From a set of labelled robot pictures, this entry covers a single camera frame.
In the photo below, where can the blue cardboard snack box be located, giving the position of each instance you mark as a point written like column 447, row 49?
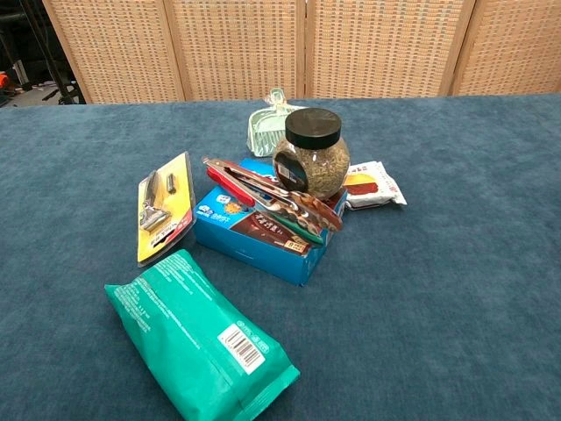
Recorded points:
column 258, row 245

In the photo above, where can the glass jar with black lid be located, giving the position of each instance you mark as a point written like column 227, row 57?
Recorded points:
column 312, row 153

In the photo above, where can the mint green mini dustpan set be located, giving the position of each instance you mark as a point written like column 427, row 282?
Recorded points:
column 262, row 129

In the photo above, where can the white snack packet red print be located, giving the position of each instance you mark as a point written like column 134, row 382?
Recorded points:
column 372, row 188

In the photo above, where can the razor in yellow blister pack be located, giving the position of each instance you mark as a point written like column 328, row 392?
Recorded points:
column 163, row 206

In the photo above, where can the green plastic snack bag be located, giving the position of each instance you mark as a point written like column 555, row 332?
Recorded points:
column 193, row 337

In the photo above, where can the blue velvet table cloth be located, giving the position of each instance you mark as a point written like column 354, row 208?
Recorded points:
column 416, row 285

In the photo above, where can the woven rattan folding screen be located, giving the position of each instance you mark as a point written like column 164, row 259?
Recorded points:
column 236, row 48

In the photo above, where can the black tripod stand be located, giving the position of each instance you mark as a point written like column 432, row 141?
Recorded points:
column 54, row 61

